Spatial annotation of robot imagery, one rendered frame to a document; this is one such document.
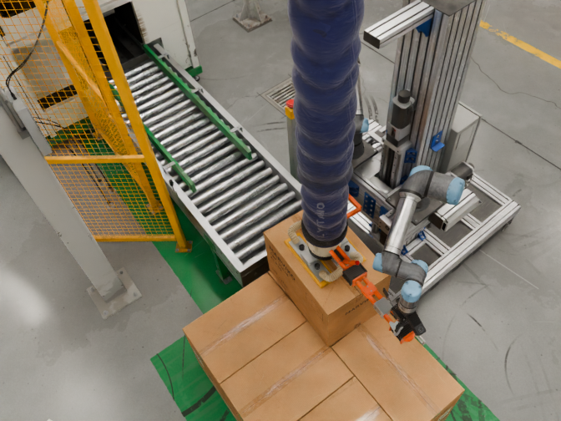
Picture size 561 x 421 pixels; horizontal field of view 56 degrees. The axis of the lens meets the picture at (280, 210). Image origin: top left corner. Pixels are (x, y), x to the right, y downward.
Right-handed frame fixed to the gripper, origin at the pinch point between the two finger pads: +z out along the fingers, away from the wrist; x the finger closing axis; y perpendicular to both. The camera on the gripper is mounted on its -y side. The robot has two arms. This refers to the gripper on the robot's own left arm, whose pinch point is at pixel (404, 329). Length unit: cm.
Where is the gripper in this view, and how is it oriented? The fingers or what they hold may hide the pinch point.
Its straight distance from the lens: 247.7
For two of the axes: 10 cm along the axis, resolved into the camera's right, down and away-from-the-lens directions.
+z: 0.6, 6.0, 8.0
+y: -5.4, -6.5, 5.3
